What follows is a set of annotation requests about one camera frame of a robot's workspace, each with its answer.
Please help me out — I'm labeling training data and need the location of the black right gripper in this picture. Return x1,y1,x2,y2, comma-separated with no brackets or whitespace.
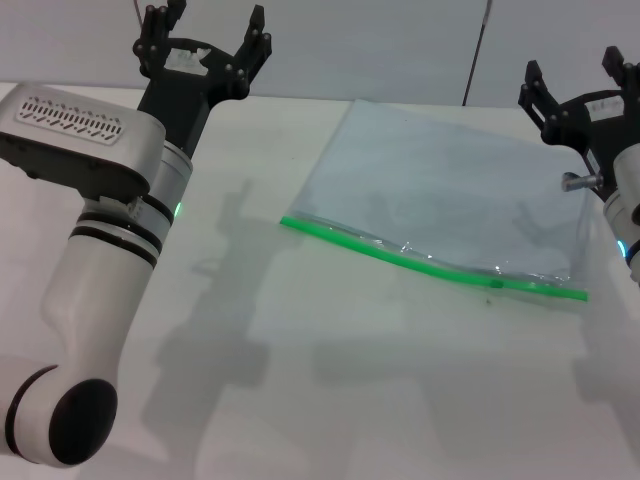
519,45,640,191

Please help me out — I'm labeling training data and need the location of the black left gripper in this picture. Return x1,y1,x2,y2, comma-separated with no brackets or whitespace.
133,0,274,159

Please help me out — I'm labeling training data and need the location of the transparent document bag green zip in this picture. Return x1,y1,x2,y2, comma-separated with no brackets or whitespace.
279,98,599,304

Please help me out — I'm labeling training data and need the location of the silver metal knob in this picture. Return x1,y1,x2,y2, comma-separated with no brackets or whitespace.
562,172,606,192

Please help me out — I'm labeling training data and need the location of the thin black cable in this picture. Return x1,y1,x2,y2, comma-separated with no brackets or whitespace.
460,0,494,107

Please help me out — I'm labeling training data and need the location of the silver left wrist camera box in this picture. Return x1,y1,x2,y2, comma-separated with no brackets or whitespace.
0,83,167,201

